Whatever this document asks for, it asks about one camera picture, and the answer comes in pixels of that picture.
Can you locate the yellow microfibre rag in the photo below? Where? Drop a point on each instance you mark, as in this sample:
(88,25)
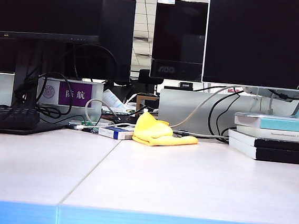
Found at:
(150,130)

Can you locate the black office chair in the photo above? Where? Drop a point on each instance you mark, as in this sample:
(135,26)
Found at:
(145,77)

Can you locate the grey desk partition panel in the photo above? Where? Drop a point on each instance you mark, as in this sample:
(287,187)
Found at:
(187,105)

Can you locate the blue and white small box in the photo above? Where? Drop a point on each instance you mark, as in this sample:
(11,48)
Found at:
(115,134)

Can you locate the white and blue paper package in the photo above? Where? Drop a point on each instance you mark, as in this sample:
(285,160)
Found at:
(111,97)

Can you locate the small black labelled device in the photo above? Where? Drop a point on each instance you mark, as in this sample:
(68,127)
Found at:
(186,85)

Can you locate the green circuit board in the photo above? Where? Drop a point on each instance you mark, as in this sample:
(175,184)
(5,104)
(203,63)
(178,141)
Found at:
(84,123)

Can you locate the purple and white name sign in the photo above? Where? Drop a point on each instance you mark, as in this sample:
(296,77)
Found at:
(74,94)

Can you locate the matte black background monitor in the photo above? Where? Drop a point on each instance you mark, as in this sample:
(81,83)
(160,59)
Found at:
(117,34)

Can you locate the glossy black AOC monitor back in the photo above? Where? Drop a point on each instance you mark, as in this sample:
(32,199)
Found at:
(178,27)

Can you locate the teal spine book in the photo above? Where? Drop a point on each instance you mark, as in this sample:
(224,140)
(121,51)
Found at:
(283,124)

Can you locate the white spine book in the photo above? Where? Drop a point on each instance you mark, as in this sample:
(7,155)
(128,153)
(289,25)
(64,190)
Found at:
(282,135)

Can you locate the thin black spine book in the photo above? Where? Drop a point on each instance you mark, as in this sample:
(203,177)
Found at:
(281,145)

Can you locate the thick black spine book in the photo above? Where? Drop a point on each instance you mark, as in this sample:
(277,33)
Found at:
(280,156)

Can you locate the large black AOC monitor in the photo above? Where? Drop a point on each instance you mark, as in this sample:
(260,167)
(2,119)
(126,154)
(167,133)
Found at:
(265,35)

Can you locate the black keyboard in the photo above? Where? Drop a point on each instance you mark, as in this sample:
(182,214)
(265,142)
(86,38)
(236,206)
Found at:
(6,115)

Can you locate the black monitor with yellow logo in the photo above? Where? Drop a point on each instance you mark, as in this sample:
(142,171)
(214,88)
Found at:
(43,1)

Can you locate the wooden frame box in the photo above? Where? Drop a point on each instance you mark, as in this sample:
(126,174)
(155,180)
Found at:
(137,105)

